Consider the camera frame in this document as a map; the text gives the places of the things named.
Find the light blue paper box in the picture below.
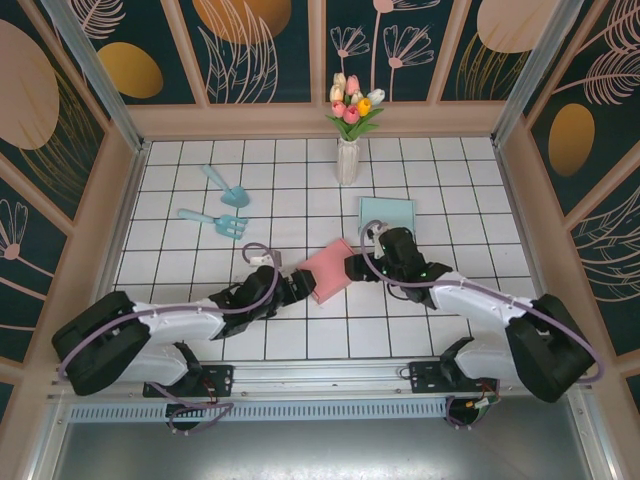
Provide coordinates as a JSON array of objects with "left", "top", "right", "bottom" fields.
[{"left": 357, "top": 196, "right": 419, "bottom": 237}]

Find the small circuit board with wires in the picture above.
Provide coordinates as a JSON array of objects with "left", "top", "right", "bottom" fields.
[{"left": 462, "top": 382, "right": 503, "bottom": 419}]

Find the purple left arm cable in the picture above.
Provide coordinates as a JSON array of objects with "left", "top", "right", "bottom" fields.
[{"left": 58, "top": 242, "right": 280, "bottom": 437}]

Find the aluminium table side rail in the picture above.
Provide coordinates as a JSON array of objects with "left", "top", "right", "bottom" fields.
[
  {"left": 74, "top": 141, "right": 151, "bottom": 362},
  {"left": 492, "top": 139, "right": 569, "bottom": 354}
]

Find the aluminium mounting rail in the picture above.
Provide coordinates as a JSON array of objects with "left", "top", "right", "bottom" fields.
[{"left": 47, "top": 353, "right": 595, "bottom": 402}]

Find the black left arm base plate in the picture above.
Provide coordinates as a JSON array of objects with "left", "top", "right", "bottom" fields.
[{"left": 143, "top": 362, "right": 235, "bottom": 399}]

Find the aluminium frame post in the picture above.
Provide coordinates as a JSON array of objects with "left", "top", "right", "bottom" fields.
[
  {"left": 39, "top": 0, "right": 152, "bottom": 157},
  {"left": 491, "top": 0, "right": 586, "bottom": 149}
]

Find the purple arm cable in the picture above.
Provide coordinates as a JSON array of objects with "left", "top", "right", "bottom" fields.
[
  {"left": 58, "top": 242, "right": 280, "bottom": 437},
  {"left": 360, "top": 219, "right": 609, "bottom": 432}
]

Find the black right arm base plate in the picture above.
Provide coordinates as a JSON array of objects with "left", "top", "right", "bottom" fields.
[{"left": 408, "top": 358, "right": 501, "bottom": 395}]

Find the light blue toy garden fork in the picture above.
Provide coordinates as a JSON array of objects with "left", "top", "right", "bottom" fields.
[{"left": 178, "top": 207, "right": 250, "bottom": 241}]

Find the artificial tulip bouquet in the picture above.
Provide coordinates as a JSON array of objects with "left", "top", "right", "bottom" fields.
[{"left": 324, "top": 72, "right": 387, "bottom": 144}]

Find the grey metal sheet panel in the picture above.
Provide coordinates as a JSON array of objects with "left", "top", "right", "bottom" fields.
[{"left": 49, "top": 418, "right": 599, "bottom": 480}]

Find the slotted grey cable duct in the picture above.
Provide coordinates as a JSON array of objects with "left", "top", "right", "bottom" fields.
[{"left": 67, "top": 399, "right": 454, "bottom": 422}]

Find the white ribbed vase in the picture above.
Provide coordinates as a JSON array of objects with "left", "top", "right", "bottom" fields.
[{"left": 336, "top": 137, "right": 362, "bottom": 188}]

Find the light blue toy shovel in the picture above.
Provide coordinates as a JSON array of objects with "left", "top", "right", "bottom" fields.
[{"left": 201, "top": 164, "right": 251, "bottom": 209}]

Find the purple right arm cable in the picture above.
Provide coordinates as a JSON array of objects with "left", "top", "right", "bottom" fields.
[{"left": 360, "top": 219, "right": 609, "bottom": 432}]

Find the pink paper box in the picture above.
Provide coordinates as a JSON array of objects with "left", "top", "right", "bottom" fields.
[{"left": 299, "top": 237, "right": 354, "bottom": 305}]

